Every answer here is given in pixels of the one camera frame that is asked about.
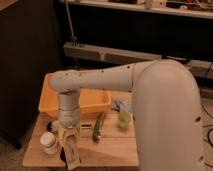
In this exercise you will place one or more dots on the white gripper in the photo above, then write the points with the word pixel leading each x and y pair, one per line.
pixel 69 114

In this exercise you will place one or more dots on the wooden block eraser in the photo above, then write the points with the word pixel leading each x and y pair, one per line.
pixel 71 154

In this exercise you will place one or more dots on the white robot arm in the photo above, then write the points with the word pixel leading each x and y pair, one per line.
pixel 166 106

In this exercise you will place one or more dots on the metal cup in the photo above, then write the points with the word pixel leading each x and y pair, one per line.
pixel 62 155

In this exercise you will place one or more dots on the green plastic cup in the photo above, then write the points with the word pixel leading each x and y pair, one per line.
pixel 124 119

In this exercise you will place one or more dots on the white dish brush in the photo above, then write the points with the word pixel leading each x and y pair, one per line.
pixel 53 126

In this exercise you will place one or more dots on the white lidded jar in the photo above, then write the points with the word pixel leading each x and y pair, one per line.
pixel 49 142

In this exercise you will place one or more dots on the green cucumber toy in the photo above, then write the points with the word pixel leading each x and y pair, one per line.
pixel 98 125

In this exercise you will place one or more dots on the yellow plastic bin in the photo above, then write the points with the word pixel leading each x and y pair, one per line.
pixel 91 100

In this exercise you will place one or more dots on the grey crumpled cloth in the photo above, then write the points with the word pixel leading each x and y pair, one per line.
pixel 121 105

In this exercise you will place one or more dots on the wooden shelf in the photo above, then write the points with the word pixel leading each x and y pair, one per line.
pixel 141 8

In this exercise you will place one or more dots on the grey metal rail base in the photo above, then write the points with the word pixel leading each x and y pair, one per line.
pixel 199 68

